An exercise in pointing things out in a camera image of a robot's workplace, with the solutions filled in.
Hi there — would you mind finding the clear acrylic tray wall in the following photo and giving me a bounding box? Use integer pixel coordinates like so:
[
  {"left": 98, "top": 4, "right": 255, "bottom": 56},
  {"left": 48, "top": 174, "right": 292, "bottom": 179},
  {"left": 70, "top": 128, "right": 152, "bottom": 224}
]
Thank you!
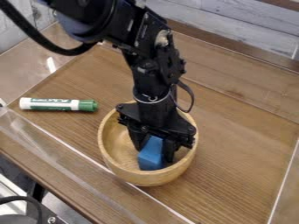
[{"left": 0, "top": 107, "right": 195, "bottom": 224}]

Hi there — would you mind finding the blue rectangular block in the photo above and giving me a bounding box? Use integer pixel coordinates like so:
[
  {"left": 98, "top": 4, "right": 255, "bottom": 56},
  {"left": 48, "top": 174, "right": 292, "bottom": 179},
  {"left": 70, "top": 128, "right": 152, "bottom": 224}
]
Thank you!
[{"left": 138, "top": 136, "right": 164, "bottom": 171}]

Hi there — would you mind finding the black table clamp with cable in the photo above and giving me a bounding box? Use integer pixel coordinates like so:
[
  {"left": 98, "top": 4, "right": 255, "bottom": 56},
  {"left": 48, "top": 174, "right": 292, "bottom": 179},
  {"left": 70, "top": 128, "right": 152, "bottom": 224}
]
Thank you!
[{"left": 0, "top": 196, "right": 60, "bottom": 224}]

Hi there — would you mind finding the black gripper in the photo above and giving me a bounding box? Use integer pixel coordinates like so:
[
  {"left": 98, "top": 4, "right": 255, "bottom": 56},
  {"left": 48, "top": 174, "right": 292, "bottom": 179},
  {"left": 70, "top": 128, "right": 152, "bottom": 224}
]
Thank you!
[{"left": 116, "top": 97, "right": 196, "bottom": 163}]

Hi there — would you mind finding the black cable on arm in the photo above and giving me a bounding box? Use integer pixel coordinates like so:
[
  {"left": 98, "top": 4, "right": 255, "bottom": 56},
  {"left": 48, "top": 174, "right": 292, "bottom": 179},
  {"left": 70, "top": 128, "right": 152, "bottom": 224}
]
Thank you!
[{"left": 0, "top": 0, "right": 99, "bottom": 57}]

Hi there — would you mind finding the brown wooden bowl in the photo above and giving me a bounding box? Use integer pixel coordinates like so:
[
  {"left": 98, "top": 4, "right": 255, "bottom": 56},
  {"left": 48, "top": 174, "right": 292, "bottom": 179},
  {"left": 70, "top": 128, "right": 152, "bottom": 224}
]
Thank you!
[{"left": 98, "top": 108, "right": 199, "bottom": 186}]

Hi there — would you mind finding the green and white marker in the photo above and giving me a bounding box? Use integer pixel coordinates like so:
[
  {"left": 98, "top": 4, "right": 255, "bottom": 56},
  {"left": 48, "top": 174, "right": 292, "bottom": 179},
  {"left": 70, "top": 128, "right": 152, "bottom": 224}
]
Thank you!
[{"left": 19, "top": 97, "right": 99, "bottom": 112}]

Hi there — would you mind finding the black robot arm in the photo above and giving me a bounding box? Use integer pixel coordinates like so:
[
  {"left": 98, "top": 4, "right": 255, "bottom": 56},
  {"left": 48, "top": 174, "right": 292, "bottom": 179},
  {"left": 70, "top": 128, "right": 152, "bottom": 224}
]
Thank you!
[{"left": 38, "top": 0, "right": 196, "bottom": 163}]

